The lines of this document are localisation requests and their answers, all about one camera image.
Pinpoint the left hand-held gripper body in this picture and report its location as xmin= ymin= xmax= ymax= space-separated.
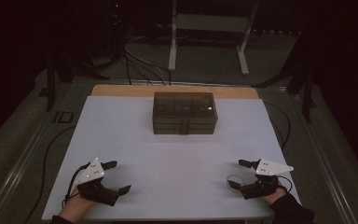
xmin=74 ymin=158 xmax=121 ymax=207

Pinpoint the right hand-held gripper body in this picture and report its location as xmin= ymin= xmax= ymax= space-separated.
xmin=240 ymin=158 xmax=295 ymax=201

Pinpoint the dark clear drawer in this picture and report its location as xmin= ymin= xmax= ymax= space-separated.
xmin=152 ymin=117 xmax=218 ymax=127
xmin=153 ymin=124 xmax=216 ymax=135

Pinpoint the dark clear drawer box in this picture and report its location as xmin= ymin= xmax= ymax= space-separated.
xmin=152 ymin=91 xmax=218 ymax=135

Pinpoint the person's right hand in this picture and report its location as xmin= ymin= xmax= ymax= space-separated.
xmin=262 ymin=186 xmax=288 ymax=206

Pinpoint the person's left hand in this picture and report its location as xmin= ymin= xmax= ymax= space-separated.
xmin=58 ymin=189 xmax=97 ymax=223

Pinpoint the white table sheet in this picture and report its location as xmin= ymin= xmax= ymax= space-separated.
xmin=41 ymin=94 xmax=306 ymax=222

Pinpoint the black stand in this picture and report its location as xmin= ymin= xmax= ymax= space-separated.
xmin=45 ymin=52 xmax=111 ymax=113
xmin=251 ymin=29 xmax=320 ymax=124

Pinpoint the power strip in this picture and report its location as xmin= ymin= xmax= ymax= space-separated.
xmin=251 ymin=28 xmax=302 ymax=35

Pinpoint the grey metal stand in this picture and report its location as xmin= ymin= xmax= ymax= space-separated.
xmin=167 ymin=0 xmax=260 ymax=77

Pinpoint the dark equipment rack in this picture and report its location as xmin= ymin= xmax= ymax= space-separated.
xmin=105 ymin=0 xmax=129 ymax=60

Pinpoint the left hand-held gripper cable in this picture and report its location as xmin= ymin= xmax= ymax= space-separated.
xmin=61 ymin=163 xmax=92 ymax=209

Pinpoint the hand-held gripper cable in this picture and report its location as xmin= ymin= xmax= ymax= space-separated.
xmin=276 ymin=175 xmax=294 ymax=192
xmin=61 ymin=163 xmax=92 ymax=209

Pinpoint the right hand-held gripper cable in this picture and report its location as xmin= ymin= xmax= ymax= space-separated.
xmin=276 ymin=175 xmax=294 ymax=192

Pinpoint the black floor cable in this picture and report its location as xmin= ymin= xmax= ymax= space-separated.
xmin=22 ymin=125 xmax=77 ymax=224
xmin=263 ymin=101 xmax=292 ymax=152
xmin=122 ymin=34 xmax=172 ymax=87

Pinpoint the metal floor rail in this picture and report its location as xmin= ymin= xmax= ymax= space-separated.
xmin=0 ymin=92 xmax=76 ymax=224
xmin=292 ymin=92 xmax=358 ymax=224

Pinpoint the white floor cable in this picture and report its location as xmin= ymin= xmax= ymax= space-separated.
xmin=124 ymin=35 xmax=169 ymax=86

